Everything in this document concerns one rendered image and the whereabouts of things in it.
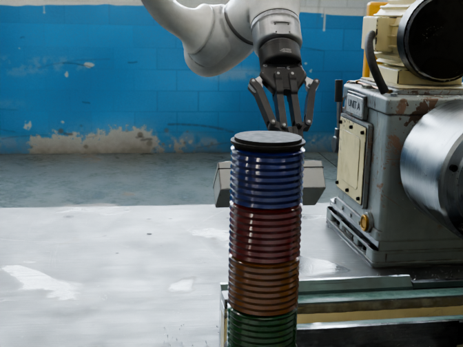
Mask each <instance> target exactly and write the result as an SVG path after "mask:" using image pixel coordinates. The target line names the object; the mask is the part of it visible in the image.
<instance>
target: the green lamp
mask: <svg viewBox="0 0 463 347"><path fill-rule="evenodd" d="M227 305H228V307H227V311H228V312H227V347H296V335H297V334H296V331H297V318H298V316H297V314H298V309H297V308H298V306H297V307H296V308H295V309H293V310H292V311H290V312H288V313H285V314H283V315H277V316H271V317H261V316H254V315H248V314H244V313H242V312H239V311H237V310H236V309H234V308H232V307H231V306H230V305H229V304H228V302H227Z"/></svg>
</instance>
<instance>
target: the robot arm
mask: <svg viewBox="0 0 463 347"><path fill-rule="evenodd" d="M141 1H142V3H143V5H144V6H145V8H146V9H147V11H148V12H149V13H150V14H151V16H152V17H153V18H154V20H155V21H156V22H157V23H158V24H159V25H161V26H162V27H163V28H165V29H166V30H167V31H168V32H170V33H172V34H173V35H174V36H176V37H178V38H179V39H180V40H181V41H182V43H183V48H184V57H185V62H186V64H187V66H188V67H189V69H190V70H191V71H193V72H194V73H195V74H197V75H199V76H204V77H212V76H218V75H220V74H223V73H225V72H227V71H229V70H230V69H232V68H233V67H235V66H236V65H238V64H239V63H240V62H242V61H243V60H244V59H246V58H247V57H248V56H249V55H250V54H251V53H252V52H253V51H254V52H255V54H256V55H257V56H258V57H259V63H260V75H259V77H258V78H251V79H250V80H249V85H248V88H247V89H248V90H249V91H250V92H251V93H252V94H253V96H254V97H255V99H256V102H257V104H258V107H259V110H260V113H261V114H262V117H263V120H264V122H265V124H266V127H267V130H268V131H277V132H289V133H293V134H297V135H299V136H302V139H304V136H303V132H307V131H309V128H310V127H311V124H312V121H313V109H314V102H315V95H316V90H317V89H318V86H319V84H320V80H319V79H318V78H315V79H314V80H312V79H310V78H309V77H307V74H306V72H305V71H304V70H303V68H302V59H301V55H300V49H301V46H302V35H301V31H300V21H299V14H300V0H230V1H229V2H228V3H227V4H226V5H223V4H219V5H207V4H201V5H199V6H198V7H197V8H187V7H185V6H182V5H181V4H180V3H178V2H177V1H176V0H141ZM302 84H305V89H306V92H307V95H306V100H305V111H304V118H303V122H302V118H301V113H300V105H299V100H298V90H299V89H300V88H301V86H302ZM263 85H264V86H265V87H266V88H267V89H268V90H269V91H270V92H271V93H272V96H273V102H274V107H275V112H276V118H275V116H274V113H273V111H272V109H271V106H270V104H269V101H268V99H267V96H266V94H265V91H264V89H263ZM283 95H284V96H287V102H288V103H289V112H290V116H291V125H292V127H287V116H286V111H285V101H284V96H283Z"/></svg>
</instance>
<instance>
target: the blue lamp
mask: <svg viewBox="0 0 463 347"><path fill-rule="evenodd" d="M304 152H305V148H304V147H302V148H301V149H300V150H298V151H292V152H286V153H260V152H252V151H245V150H241V149H238V148H236V147H234V145H232V146H231V153H230V154H231V159H230V161H231V165H230V167H231V171H230V174H231V177H230V181H231V183H230V187H231V189H230V191H229V192H230V194H231V195H230V197H229V199H230V200H231V201H232V202H234V203H235V204H237V205H240V206H242V207H247V208H251V209H263V210H278V209H288V208H292V207H295V206H297V205H299V204H300V203H302V201H303V199H302V196H303V192H302V190H303V188H304V187H303V185H302V184H303V182H304V180H303V177H304V174H303V171H304V169H305V168H304V167H303V165H304V163H305V162H304V157H305V154H304Z"/></svg>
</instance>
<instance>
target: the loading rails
mask: <svg viewBox="0 0 463 347"><path fill-rule="evenodd" d="M298 283H299V287H298V308H297V309H298V314H297V316H298V318H297V331H296V334H297V335H296V344H297V346H298V347H463V278H450V279H435V280H411V277H410V275H409V274H408V275H377V276H361V277H330V278H314V279H299V282H298ZM228 286H229V285H228V282H221V283H220V308H219V347H224V345H225V342H226V341H227V312H228V311H227V307H228V305H227V298H228V295H227V293H228V289H227V288H228Z"/></svg>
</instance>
